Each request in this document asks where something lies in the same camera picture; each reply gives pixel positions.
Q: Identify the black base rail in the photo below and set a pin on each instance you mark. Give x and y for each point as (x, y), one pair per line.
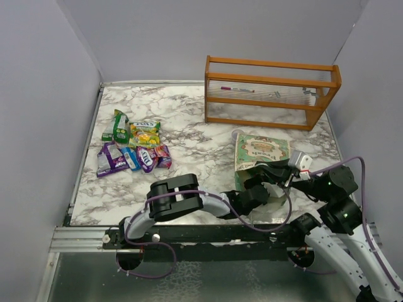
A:
(203, 243)

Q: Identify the small green snack packet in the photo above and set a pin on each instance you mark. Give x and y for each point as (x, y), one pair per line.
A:
(117, 129)

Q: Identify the purple Fox's candy bag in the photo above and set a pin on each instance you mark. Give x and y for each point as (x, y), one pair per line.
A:
(147, 158)

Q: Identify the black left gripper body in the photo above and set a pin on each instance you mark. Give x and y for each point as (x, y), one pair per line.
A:
(249, 184)

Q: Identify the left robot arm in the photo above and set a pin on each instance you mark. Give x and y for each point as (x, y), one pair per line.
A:
(176, 197)

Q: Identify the purple marker pen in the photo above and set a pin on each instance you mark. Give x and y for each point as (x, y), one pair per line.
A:
(236, 89)

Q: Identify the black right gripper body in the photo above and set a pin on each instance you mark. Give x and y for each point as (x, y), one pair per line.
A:
(287, 177)

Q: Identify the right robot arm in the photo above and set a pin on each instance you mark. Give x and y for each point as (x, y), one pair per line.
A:
(340, 233)

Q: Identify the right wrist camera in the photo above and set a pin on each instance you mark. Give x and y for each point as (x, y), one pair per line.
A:
(300, 163)

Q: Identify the purple snack packet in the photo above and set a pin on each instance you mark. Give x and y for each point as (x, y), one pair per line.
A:
(110, 160)

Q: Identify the yellow green Fox's candy bag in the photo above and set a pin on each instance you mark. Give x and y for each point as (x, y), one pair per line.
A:
(144, 134)

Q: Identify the blue snack packet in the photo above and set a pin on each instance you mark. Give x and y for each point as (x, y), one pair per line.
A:
(131, 158)

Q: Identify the clear plastic cup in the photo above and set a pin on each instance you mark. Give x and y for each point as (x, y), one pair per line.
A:
(235, 134)

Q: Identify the red snack packet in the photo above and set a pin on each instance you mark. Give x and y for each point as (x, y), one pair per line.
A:
(164, 160)

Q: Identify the orange wooden shelf rack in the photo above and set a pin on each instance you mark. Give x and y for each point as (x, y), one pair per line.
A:
(233, 85)

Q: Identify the printed paper bag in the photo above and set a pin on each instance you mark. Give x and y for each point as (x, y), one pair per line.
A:
(250, 149)

